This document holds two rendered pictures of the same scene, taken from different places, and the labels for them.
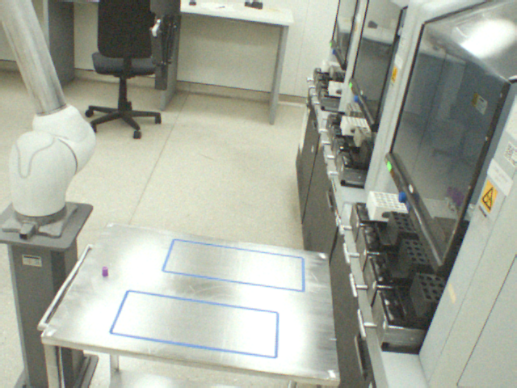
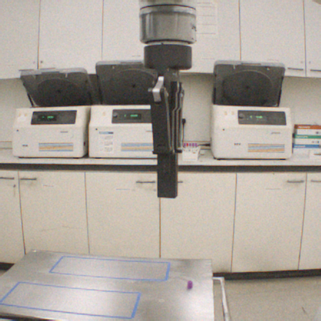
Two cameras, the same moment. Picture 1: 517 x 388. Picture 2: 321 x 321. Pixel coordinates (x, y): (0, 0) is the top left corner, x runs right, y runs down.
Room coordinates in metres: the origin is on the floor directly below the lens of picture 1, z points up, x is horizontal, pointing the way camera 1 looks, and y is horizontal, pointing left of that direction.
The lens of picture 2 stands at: (1.99, 0.37, 1.31)
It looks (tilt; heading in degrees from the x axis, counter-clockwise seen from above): 8 degrees down; 186
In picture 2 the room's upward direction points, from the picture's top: straight up
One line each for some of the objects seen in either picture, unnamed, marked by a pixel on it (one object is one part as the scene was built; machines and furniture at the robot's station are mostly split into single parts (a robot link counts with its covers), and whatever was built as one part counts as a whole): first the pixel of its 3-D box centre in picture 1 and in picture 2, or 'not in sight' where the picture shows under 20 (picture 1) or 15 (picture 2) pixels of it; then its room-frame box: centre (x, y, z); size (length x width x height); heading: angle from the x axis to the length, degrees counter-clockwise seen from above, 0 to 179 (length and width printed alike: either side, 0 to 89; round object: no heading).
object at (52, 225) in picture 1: (38, 214); not in sight; (1.29, 0.66, 0.73); 0.22 x 0.18 x 0.06; 3
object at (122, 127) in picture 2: not in sight; (132, 107); (-1.15, -0.18, 1.24); 0.62 x 0.56 x 0.69; 4
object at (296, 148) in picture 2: not in sight; (304, 147); (-1.38, 1.16, 0.94); 0.23 x 0.13 x 0.07; 98
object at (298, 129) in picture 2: not in sight; (309, 127); (-1.38, 1.20, 1.10); 0.24 x 0.13 x 0.10; 92
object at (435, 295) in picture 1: (430, 297); not in sight; (1.01, -0.44, 0.85); 0.12 x 0.02 x 0.06; 3
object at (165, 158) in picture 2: not in sight; (163, 160); (1.35, 0.30, 1.22); 0.03 x 0.01 x 0.05; 170
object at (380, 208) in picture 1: (414, 212); not in sight; (1.47, -0.49, 0.83); 0.30 x 0.10 x 0.06; 93
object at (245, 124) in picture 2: not in sight; (248, 108); (-1.20, 0.68, 1.25); 0.62 x 0.56 x 0.69; 3
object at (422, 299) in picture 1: (421, 297); not in sight; (1.01, -0.42, 0.85); 0.12 x 0.02 x 0.06; 2
